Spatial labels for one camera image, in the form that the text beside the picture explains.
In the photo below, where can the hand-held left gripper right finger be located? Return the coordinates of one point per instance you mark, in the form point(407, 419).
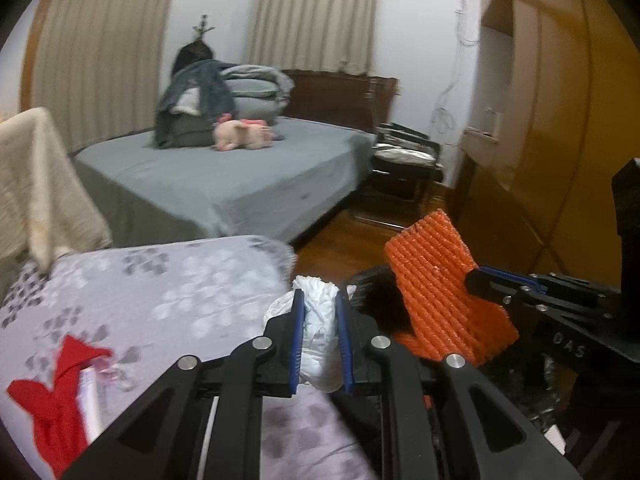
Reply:
point(344, 340)

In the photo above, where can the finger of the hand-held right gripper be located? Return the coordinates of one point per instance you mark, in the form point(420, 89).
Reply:
point(500, 277)
point(510, 297)

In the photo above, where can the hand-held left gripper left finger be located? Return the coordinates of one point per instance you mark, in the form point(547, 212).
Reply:
point(296, 340)

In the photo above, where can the white cloth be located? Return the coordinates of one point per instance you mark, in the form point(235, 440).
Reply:
point(185, 104)
point(320, 330)

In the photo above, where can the orange ribbed cloth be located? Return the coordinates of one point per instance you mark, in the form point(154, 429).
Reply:
point(430, 280)

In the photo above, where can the grey floral quilt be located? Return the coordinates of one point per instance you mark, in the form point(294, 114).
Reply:
point(175, 285)

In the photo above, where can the black metal chair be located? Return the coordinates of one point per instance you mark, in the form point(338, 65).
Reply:
point(400, 180)

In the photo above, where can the white chair cushion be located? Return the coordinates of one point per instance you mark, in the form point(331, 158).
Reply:
point(405, 152)

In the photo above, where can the grey bed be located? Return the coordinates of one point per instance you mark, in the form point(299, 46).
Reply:
point(225, 180)

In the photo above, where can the brown wooden wardrobe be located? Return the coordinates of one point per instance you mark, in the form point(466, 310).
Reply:
point(560, 85)

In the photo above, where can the white printed wrapper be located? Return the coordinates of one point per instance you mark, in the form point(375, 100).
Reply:
point(92, 400)

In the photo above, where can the pink plush toy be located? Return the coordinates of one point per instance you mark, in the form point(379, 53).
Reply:
point(240, 135)

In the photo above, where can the dark wooden headboard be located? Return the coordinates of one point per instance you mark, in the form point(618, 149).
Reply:
point(330, 100)

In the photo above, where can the red garment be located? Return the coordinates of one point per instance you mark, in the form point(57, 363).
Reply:
point(55, 410)

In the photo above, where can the white folded cloth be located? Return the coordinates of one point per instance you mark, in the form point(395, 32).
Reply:
point(185, 104)

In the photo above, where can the dark blue jacket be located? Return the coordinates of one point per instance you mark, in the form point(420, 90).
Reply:
point(210, 90)

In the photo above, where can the beige quilt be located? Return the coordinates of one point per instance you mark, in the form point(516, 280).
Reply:
point(45, 185)

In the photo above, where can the narrow beige curtain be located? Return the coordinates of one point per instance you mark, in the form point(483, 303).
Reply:
point(312, 20)

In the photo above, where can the wooden coat rack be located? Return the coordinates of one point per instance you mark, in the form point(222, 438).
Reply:
point(201, 30)

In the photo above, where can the wide beige curtain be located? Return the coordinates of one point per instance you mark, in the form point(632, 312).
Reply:
point(105, 50)

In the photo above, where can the wooden window frame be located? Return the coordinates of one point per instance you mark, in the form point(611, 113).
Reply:
point(35, 50)

